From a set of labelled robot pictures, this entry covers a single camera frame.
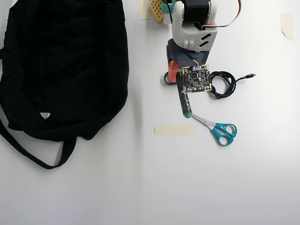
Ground navy gripper body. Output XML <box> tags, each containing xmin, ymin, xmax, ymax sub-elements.
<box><xmin>166</xmin><ymin>38</ymin><xmax>210</xmax><ymax>71</ymax></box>

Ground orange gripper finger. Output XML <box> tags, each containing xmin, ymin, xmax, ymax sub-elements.
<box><xmin>165</xmin><ymin>45</ymin><xmax>181</xmax><ymax>83</ymax></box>

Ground green capped black marker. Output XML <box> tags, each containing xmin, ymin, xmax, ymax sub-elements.
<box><xmin>175</xmin><ymin>72</ymin><xmax>193</xmax><ymax>119</ymax></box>

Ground black fabric bag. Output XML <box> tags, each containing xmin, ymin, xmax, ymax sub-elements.
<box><xmin>0</xmin><ymin>0</ymin><xmax>130</xmax><ymax>170</ymax></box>

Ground wide beige masking tape strip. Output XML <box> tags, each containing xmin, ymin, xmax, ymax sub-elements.
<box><xmin>154</xmin><ymin>124</ymin><xmax>196</xmax><ymax>137</ymax></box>

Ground torn beige masking tape strip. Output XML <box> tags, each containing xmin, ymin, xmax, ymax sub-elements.
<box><xmin>280</xmin><ymin>12</ymin><xmax>295</xmax><ymax>42</ymax></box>

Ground black plastic ring clamp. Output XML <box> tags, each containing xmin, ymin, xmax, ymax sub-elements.
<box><xmin>163</xmin><ymin>71</ymin><xmax>174</xmax><ymax>86</ymax></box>

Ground bare camera circuit board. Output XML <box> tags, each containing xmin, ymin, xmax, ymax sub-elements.
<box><xmin>181</xmin><ymin>64</ymin><xmax>213</xmax><ymax>94</ymax></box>

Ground black camera cable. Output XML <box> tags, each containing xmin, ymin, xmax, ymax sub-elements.
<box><xmin>161</xmin><ymin>0</ymin><xmax>200</xmax><ymax>68</ymax></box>

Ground coiled black USB cable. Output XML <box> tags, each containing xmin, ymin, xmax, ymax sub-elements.
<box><xmin>210</xmin><ymin>71</ymin><xmax>256</xmax><ymax>99</ymax></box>

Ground white red servo wires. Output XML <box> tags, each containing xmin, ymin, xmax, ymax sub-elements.
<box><xmin>201</xmin><ymin>0</ymin><xmax>242</xmax><ymax>30</ymax></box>

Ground teal handled scissors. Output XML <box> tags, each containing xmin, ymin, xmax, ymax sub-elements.
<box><xmin>191</xmin><ymin>113</ymin><xmax>238</xmax><ymax>147</ymax></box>

